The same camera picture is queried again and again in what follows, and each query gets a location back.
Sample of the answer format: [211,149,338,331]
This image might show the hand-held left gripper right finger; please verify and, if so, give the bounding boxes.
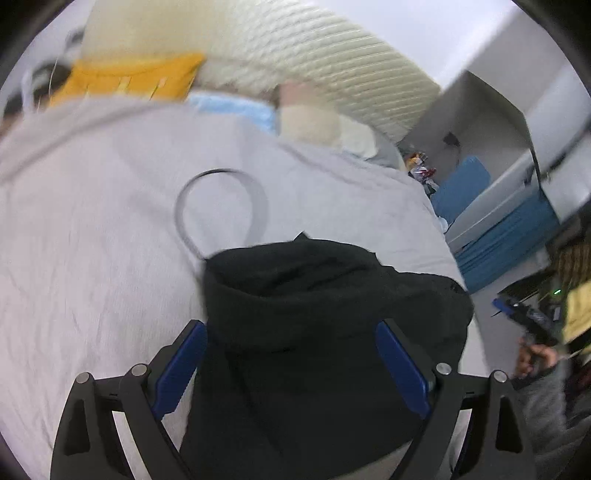
[375,318,539,480]

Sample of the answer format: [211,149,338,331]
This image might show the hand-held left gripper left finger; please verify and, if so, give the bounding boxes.
[50,319,208,480]

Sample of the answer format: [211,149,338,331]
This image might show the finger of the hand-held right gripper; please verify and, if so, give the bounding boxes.
[491,298,520,320]

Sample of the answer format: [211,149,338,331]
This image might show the black puffer jacket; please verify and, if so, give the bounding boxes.
[179,232,475,480]

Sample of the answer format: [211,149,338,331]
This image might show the person's right forearm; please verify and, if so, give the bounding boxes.
[512,362,591,474]

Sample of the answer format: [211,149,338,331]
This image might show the person's right hand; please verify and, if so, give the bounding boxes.
[516,338,562,380]

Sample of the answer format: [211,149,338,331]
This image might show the brown patterned hanging garment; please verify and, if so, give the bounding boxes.
[555,240,591,297]

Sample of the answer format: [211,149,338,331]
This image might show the blue curtain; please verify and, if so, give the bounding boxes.
[455,191,562,294]

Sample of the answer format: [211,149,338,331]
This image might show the cluster of small bottles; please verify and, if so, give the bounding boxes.
[405,151,440,186]

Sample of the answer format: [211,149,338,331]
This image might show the bed with grey sheet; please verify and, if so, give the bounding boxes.
[0,96,485,480]

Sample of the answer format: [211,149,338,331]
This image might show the grey pillow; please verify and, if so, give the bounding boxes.
[369,138,416,172]

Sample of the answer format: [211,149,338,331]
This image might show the white and grey wardrobe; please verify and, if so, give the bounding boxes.
[397,0,591,259]

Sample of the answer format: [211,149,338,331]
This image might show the cream pillow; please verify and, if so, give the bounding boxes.
[339,115,382,158]

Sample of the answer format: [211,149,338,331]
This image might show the light blue printed cloth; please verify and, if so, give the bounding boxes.
[187,90,279,136]

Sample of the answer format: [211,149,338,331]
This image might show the beige pillow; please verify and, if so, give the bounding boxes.
[274,82,345,149]

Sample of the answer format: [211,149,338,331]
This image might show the yellow pillow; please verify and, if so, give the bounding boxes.
[46,53,206,110]

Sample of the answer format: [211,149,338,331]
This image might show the black bag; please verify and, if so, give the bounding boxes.
[33,63,71,92]

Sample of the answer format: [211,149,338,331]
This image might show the cream quilted headboard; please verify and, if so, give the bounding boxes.
[83,0,443,145]

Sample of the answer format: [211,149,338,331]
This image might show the grey looped strap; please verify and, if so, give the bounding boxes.
[174,168,270,260]

